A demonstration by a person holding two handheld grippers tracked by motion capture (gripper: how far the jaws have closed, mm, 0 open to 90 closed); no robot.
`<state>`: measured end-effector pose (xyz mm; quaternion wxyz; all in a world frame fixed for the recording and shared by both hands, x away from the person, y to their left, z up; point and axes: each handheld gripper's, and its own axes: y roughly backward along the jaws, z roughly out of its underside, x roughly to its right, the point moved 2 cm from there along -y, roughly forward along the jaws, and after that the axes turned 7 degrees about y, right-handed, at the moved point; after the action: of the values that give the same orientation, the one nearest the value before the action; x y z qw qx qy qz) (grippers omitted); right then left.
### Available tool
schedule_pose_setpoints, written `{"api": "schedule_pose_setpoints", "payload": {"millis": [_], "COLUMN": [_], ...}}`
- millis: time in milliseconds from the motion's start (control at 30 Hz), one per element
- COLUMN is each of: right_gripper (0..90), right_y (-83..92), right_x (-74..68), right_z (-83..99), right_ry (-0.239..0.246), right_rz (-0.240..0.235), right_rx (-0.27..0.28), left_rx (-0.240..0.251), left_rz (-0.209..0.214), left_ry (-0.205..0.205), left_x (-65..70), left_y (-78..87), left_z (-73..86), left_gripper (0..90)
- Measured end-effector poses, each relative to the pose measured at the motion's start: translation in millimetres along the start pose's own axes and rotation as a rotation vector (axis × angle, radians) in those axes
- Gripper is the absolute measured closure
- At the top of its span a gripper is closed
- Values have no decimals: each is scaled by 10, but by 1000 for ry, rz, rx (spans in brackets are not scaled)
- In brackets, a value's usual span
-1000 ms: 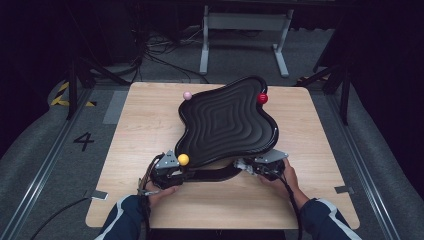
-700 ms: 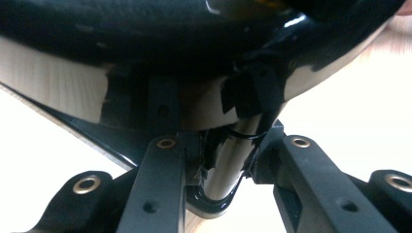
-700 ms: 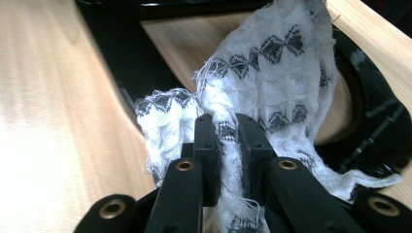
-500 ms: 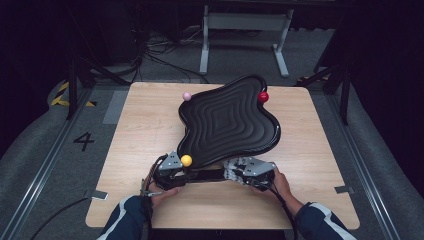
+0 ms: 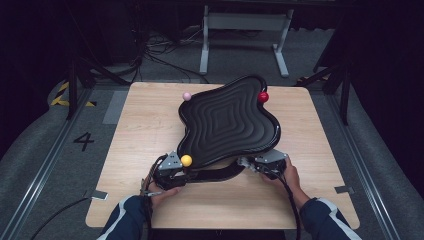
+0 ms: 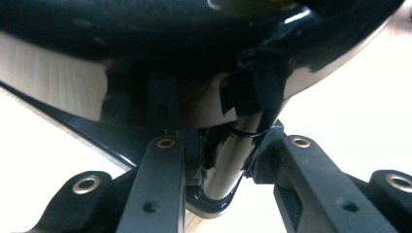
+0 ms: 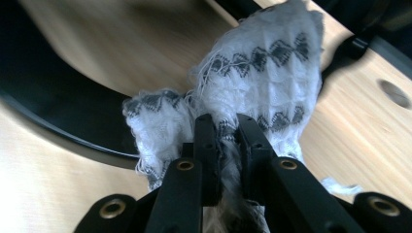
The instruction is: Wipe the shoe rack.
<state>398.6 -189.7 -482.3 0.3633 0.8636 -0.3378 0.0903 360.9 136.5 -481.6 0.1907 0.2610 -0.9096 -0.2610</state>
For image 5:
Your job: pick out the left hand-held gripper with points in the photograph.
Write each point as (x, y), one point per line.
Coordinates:
(170, 173)

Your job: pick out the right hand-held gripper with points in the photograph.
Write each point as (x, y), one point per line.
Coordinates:
(271, 160)

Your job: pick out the white and grey knitted cloth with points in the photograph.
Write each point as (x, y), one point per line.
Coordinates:
(245, 163)

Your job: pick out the black two-tier wavy tray stand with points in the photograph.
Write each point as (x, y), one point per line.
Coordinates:
(230, 123)

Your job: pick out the person's left hand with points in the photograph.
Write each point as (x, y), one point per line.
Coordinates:
(160, 195)

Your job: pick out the person's right hand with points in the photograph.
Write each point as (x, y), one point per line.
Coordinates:
(290, 176)

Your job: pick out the yellow ball knob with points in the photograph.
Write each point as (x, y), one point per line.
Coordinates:
(186, 160)

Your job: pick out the red ball knob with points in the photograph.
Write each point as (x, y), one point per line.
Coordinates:
(263, 97)

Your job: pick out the grey tape piece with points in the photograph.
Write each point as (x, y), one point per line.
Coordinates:
(344, 189)
(98, 195)

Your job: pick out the pink ball knob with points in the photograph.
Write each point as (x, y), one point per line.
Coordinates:
(187, 96)

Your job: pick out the black tripod stand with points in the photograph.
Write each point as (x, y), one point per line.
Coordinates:
(71, 93)
(345, 100)

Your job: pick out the yellow black hazard tape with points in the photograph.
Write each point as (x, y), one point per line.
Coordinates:
(61, 100)

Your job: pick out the dark curtain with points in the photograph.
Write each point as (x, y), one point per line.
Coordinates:
(390, 66)
(26, 50)

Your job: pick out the metal floor rail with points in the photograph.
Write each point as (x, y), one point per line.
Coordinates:
(364, 166)
(46, 166)

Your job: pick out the grey metal desk frame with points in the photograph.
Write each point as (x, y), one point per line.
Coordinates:
(246, 21)

